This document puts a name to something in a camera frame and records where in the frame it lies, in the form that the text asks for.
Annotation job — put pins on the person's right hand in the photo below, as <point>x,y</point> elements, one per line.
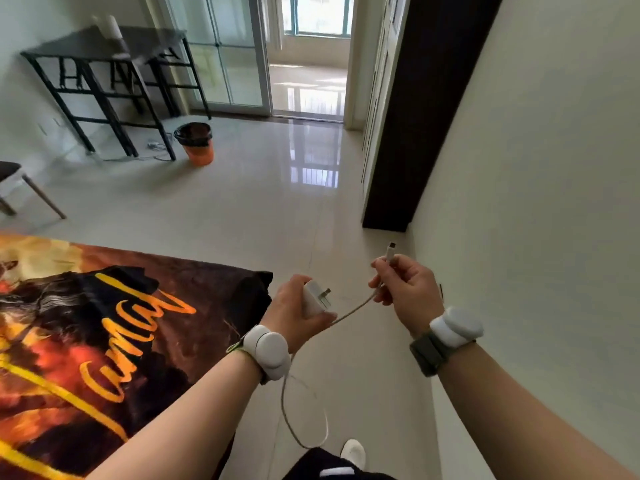
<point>417,294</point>

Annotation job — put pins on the person's left hand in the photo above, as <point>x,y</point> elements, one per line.
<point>282,314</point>

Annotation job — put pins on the person's right thumb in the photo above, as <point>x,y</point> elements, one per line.
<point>382,264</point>

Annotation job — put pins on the person's left thumb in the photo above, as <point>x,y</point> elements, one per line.
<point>322,320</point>

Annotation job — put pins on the white charger plug adapter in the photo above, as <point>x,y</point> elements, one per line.
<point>313,297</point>

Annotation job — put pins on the person's left forearm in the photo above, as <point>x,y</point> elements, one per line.
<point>190,424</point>

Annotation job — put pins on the person's right forearm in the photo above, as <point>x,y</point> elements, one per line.
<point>510,419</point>

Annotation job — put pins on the person's white shoe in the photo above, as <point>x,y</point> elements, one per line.
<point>353,452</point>

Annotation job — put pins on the person's black trousers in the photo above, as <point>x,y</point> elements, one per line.
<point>320,467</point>

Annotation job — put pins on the dark brown wardrobe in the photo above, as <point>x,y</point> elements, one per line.
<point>425,109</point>

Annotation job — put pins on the orange bucket with black bag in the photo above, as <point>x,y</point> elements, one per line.
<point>197,144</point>

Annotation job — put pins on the orange black printed blanket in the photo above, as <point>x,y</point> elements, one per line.
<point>90,354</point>

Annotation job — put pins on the green framed window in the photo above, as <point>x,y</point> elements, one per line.
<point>320,13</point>

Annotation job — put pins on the sliding glass door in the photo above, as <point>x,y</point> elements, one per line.
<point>225,49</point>

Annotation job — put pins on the small black metal table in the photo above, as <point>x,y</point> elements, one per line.
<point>170,54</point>

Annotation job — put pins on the dark seat wooden leg chair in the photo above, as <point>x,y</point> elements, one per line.
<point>12,177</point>

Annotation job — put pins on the white paper roll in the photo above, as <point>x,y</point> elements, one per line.
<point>108,28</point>

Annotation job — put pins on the large black metal table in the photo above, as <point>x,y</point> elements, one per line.
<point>75,47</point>

